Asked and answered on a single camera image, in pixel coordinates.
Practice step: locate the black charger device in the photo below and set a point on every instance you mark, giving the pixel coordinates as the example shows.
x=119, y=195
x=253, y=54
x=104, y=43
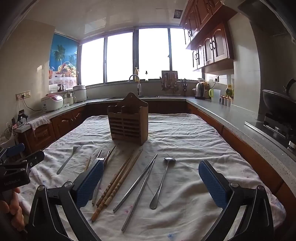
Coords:
x=22, y=115

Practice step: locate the wooden utensil holder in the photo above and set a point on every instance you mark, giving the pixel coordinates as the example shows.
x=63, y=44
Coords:
x=127, y=122

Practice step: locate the person's left hand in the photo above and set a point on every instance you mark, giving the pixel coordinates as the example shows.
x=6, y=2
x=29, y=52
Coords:
x=12, y=208

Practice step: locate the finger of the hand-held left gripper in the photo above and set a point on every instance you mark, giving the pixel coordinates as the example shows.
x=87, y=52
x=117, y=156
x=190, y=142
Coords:
x=34, y=157
x=15, y=149

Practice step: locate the yellowed wall socket strip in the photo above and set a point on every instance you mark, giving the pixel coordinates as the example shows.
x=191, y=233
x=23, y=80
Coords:
x=23, y=95

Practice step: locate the small brown teapot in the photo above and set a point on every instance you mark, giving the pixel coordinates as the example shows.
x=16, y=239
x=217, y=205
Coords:
x=61, y=87

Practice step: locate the pale cutting board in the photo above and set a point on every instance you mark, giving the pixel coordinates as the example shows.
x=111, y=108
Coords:
x=168, y=73

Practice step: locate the fruit print roller blind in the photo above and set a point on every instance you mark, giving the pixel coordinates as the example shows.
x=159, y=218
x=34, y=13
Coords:
x=62, y=53

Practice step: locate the tall white cooker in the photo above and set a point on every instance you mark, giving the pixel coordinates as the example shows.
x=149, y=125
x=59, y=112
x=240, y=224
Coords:
x=79, y=93

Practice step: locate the large kitchen window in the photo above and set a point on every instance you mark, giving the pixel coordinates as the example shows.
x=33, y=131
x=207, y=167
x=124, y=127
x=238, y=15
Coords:
x=120, y=58

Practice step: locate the dark range hood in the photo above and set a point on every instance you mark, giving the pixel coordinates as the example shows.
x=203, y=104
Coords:
x=272, y=16

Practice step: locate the grey speckled kitchen countertop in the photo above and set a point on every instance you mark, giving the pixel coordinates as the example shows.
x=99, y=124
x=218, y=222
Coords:
x=231, y=115

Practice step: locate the brown wooden base cabinets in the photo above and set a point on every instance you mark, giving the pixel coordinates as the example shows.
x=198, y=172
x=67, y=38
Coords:
x=69, y=120

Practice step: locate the white floral tablecloth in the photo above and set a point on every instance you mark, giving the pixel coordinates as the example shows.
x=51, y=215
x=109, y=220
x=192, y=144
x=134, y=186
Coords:
x=185, y=143

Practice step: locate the pink and white rice cooker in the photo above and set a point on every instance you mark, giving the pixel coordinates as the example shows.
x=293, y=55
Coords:
x=52, y=102

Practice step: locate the clear soap dispenser bottle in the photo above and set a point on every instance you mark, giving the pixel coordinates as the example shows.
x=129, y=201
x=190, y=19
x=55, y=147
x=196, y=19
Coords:
x=146, y=77

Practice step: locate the long silver spoon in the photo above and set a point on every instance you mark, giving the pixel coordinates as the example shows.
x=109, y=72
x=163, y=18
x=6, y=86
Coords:
x=169, y=160

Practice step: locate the chrome kitchen faucet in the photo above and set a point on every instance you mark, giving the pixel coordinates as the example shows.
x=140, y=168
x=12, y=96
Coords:
x=138, y=87

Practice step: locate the steel kitchen sink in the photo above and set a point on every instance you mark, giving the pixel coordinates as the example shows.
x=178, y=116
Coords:
x=131, y=97

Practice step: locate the wall socket with plug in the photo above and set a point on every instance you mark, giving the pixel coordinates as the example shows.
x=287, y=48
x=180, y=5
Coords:
x=216, y=78

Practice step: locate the square ceiling vent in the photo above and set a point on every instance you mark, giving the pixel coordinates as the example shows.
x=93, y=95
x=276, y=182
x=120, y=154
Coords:
x=178, y=14

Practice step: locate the knife and scissors holder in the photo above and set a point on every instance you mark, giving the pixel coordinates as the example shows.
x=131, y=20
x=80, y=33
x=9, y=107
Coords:
x=184, y=86

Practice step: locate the brown wooden wall cabinets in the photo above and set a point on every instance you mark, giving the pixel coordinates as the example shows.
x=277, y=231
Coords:
x=217, y=46

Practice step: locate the brown wooden chopstick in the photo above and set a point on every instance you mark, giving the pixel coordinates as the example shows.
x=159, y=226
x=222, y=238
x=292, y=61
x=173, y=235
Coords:
x=120, y=178
x=136, y=159
x=109, y=188

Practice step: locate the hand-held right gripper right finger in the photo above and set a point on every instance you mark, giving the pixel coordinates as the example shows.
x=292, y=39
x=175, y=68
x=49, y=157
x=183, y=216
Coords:
x=214, y=185

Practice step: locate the gas stove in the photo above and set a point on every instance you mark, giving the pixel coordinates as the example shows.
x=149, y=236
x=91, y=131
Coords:
x=277, y=127

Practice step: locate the small white food processor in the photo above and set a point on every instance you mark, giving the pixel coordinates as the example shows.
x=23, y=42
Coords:
x=69, y=98

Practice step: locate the steel electric kettle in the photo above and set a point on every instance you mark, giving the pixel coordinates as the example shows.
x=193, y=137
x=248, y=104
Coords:
x=199, y=91

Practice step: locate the black wok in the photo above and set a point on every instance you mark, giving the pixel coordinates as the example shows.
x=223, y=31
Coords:
x=277, y=99

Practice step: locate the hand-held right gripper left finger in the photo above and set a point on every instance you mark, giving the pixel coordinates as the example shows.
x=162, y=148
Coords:
x=90, y=183

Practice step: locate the yellow green drink bottle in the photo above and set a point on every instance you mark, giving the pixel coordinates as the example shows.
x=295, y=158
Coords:
x=229, y=90

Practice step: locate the spice jar set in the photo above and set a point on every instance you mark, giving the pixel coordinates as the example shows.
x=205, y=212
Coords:
x=225, y=100

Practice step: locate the pale floral rag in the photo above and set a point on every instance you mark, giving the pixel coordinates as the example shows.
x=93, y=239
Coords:
x=39, y=121

